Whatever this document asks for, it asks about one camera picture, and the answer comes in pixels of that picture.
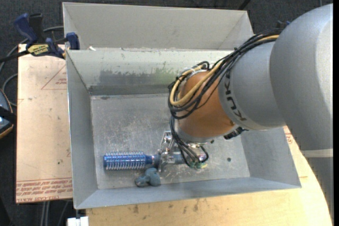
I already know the brown cardboard board, red print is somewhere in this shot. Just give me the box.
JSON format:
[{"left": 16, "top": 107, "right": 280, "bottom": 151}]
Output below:
[{"left": 15, "top": 43, "right": 74, "bottom": 204}]

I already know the black cylinder on white bracket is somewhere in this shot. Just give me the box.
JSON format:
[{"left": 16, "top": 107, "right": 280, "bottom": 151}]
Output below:
[{"left": 223, "top": 126, "right": 244, "bottom": 140}]

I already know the grey metal bin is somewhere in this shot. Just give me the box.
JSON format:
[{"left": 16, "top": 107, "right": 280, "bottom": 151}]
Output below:
[{"left": 62, "top": 2, "right": 302, "bottom": 210}]

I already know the blue-grey lumpy toy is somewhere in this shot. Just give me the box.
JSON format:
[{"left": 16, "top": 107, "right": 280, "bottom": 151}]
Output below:
[{"left": 134, "top": 167, "right": 162, "bottom": 188}]

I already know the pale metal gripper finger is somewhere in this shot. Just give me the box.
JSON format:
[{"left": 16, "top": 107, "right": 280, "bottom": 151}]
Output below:
[
  {"left": 162, "top": 131, "right": 175, "bottom": 151},
  {"left": 158, "top": 150, "right": 173, "bottom": 171}
]

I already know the blue round hairbrush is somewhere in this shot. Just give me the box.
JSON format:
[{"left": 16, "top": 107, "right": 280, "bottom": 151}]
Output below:
[{"left": 103, "top": 150, "right": 186, "bottom": 171}]

